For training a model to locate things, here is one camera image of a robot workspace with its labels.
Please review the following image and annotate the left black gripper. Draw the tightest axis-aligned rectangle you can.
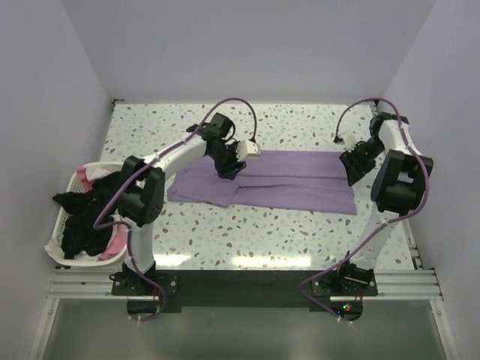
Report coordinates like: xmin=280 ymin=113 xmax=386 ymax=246
xmin=208 ymin=141 xmax=247 ymax=179

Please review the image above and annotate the pink garment in basket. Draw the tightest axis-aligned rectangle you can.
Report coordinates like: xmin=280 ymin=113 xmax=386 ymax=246
xmin=76 ymin=165 xmax=127 ymax=262

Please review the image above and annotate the black garment in basket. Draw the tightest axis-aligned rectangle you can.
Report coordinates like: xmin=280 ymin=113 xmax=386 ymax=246
xmin=46 ymin=172 xmax=119 ymax=261

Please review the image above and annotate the aluminium rail frame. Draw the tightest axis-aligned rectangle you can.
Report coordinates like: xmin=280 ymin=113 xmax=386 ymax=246
xmin=28 ymin=99 xmax=457 ymax=360

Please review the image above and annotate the purple t shirt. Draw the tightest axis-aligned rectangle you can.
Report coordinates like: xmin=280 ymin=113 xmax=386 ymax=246
xmin=167 ymin=150 xmax=356 ymax=215

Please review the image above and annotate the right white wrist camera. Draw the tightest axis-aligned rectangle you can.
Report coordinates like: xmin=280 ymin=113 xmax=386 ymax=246
xmin=334 ymin=132 xmax=358 ymax=152

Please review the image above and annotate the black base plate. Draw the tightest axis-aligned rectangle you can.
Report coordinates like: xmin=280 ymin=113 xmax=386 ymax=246
xmin=109 ymin=264 xmax=378 ymax=320

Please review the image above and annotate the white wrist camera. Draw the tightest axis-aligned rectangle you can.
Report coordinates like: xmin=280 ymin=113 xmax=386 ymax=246
xmin=235 ymin=139 xmax=261 ymax=161
xmin=334 ymin=132 xmax=358 ymax=152

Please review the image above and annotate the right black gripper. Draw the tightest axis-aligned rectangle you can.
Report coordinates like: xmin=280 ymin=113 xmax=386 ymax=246
xmin=340 ymin=136 xmax=385 ymax=186

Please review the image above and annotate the white laundry basket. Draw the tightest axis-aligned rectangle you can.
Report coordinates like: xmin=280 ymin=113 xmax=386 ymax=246
xmin=45 ymin=161 xmax=138 ymax=269

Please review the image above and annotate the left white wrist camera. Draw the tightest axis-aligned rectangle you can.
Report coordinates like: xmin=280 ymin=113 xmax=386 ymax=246
xmin=235 ymin=139 xmax=261 ymax=161

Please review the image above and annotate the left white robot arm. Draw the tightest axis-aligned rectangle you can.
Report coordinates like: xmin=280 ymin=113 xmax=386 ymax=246
xmin=115 ymin=113 xmax=260 ymax=294

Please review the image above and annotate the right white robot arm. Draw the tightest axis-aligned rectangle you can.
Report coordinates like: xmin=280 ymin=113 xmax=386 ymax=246
xmin=328 ymin=112 xmax=434 ymax=295

